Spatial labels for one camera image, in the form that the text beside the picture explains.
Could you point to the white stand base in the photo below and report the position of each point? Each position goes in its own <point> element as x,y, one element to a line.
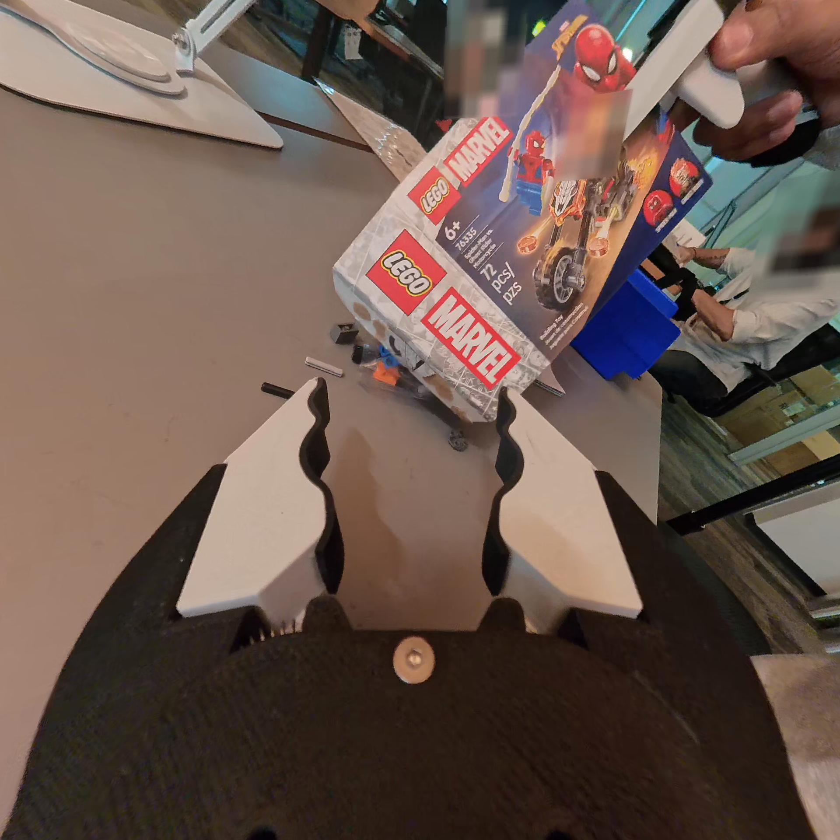
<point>216,98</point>

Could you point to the black lego brick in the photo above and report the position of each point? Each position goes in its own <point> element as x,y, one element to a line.
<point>343,333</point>

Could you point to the black metal bar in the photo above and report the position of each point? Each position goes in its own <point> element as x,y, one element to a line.
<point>754,502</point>

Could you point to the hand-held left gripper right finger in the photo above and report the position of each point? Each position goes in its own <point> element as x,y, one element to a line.
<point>564,525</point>

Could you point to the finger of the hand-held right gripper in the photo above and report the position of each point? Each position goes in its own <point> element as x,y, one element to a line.
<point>676,59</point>

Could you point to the grey lego bar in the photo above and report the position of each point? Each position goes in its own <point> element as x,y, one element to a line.
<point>323,367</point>

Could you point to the lego set box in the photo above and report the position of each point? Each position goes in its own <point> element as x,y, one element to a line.
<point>499,262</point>

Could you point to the blue plastic bin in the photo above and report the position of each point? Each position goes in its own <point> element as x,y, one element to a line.
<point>623,328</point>

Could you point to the black lego rod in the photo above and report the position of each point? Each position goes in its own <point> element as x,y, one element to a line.
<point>277,390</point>

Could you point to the person's right hand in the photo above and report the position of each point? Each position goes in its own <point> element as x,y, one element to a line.
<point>781,33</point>

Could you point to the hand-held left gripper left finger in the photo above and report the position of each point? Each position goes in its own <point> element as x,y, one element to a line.
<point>256,512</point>

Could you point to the small black lego wheel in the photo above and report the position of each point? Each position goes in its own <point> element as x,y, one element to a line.
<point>458,441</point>

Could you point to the clear bag of lego pieces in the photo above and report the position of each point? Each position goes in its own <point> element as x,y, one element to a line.
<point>394,377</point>

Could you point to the clear plastic wrapper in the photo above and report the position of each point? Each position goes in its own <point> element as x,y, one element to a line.
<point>394,148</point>

